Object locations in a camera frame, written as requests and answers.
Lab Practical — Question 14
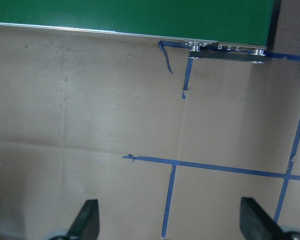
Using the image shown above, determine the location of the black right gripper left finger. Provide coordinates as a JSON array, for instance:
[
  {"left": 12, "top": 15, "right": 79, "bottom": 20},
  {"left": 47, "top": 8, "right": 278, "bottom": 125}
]
[{"left": 66, "top": 199, "right": 100, "bottom": 240}]

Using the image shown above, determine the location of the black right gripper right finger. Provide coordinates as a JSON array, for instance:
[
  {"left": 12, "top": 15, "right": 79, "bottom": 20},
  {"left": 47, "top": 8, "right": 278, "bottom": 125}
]
[{"left": 239, "top": 197, "right": 294, "bottom": 240}]

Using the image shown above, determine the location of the green conveyor belt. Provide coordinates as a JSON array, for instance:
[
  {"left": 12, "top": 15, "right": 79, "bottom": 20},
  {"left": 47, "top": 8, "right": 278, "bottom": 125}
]
[{"left": 0, "top": 0, "right": 276, "bottom": 65}]

